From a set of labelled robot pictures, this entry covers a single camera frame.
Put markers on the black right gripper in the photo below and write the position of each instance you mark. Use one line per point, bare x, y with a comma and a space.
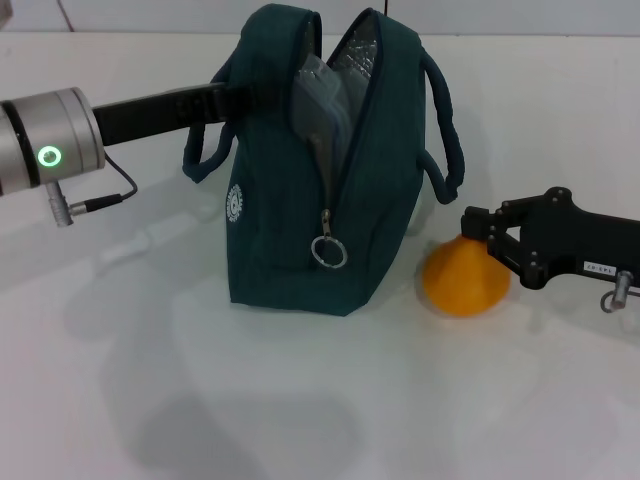
575, 240

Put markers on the dark teal insulated lunch bag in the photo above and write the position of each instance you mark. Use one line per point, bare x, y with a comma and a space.
280, 250

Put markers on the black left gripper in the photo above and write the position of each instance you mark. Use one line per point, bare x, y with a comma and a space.
150, 117

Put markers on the orange pear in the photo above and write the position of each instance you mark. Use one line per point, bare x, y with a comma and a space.
460, 285

